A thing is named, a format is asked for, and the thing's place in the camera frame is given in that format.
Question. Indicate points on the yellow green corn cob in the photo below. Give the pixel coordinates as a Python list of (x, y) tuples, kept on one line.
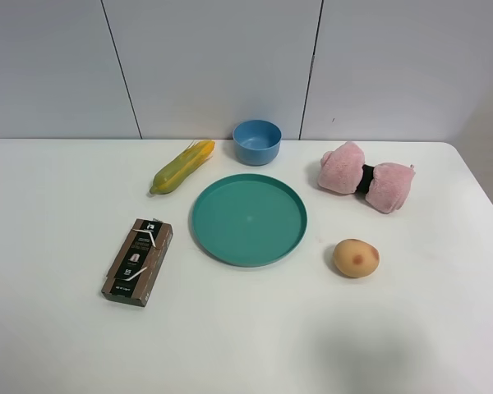
[(170, 177)]

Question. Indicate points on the teal round plate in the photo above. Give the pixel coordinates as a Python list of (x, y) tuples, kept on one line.
[(248, 220)]

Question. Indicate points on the blue bowl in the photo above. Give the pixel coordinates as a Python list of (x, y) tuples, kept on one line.
[(256, 142)]

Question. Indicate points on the brown spotted potato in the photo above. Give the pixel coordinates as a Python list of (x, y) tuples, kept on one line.
[(355, 258)]

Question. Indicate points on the brown coffee capsule box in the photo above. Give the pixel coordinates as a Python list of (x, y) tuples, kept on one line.
[(132, 275)]

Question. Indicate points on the pink rolled plush towel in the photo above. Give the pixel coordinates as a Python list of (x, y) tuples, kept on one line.
[(385, 186)]

